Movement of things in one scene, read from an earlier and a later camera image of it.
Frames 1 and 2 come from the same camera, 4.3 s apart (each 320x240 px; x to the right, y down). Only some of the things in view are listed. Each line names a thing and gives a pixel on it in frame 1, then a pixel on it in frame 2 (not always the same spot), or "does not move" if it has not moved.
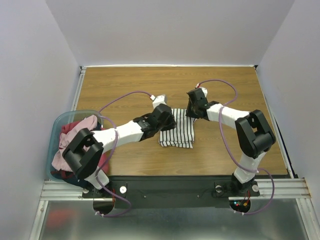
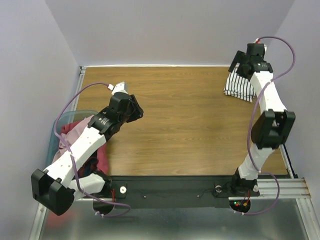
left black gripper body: (168, 125) to (134, 112)
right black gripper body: (192, 111) to (240, 63)
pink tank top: (60, 162) does not move
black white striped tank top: (183, 135) to (238, 86)
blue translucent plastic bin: (54, 137) does not move
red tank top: (103, 163) does not move
